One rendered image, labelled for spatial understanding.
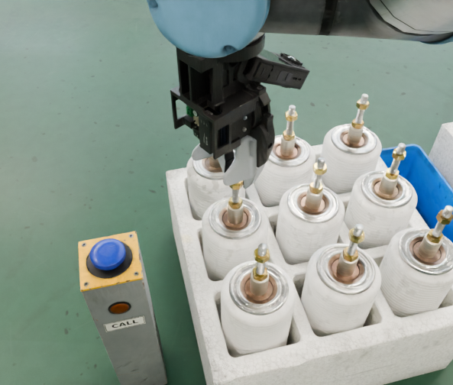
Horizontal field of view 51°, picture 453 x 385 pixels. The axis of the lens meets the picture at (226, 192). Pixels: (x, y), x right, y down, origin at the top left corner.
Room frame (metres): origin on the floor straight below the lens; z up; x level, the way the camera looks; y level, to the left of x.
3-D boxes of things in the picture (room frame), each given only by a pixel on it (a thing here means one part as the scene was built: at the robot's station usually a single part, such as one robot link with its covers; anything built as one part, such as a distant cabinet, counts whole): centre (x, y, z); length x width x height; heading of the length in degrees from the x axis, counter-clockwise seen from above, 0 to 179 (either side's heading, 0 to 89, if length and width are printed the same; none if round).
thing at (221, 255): (0.43, -0.01, 0.16); 0.10 x 0.10 x 0.18
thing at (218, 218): (0.43, -0.01, 0.25); 0.08 x 0.08 x 0.01
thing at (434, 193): (0.59, -0.38, 0.06); 0.30 x 0.11 x 0.12; 13
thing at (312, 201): (0.46, -0.13, 0.26); 0.02 x 0.02 x 0.03
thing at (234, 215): (0.43, -0.01, 0.26); 0.02 x 0.02 x 0.03
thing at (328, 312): (0.35, -0.16, 0.16); 0.10 x 0.10 x 0.18
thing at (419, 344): (0.46, -0.13, 0.09); 0.39 x 0.39 x 0.18; 14
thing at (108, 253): (0.32, 0.14, 0.32); 0.04 x 0.04 x 0.02
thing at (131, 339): (0.32, 0.14, 0.16); 0.07 x 0.07 x 0.31; 14
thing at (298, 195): (0.46, -0.13, 0.25); 0.08 x 0.08 x 0.01
